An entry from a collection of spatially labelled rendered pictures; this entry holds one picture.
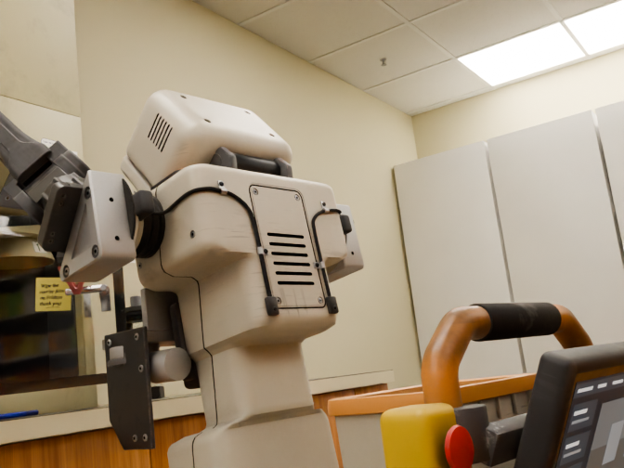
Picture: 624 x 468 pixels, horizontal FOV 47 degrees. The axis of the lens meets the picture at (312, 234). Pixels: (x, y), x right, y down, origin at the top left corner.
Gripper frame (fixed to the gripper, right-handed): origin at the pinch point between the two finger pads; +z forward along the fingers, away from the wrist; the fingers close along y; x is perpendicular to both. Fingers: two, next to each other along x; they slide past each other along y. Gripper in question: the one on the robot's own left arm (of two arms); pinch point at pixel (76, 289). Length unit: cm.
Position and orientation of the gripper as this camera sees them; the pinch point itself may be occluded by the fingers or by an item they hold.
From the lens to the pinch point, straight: 168.6
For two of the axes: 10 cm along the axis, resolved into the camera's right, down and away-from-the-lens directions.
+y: 2.8, 2.4, -9.3
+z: 0.1, 9.7, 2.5
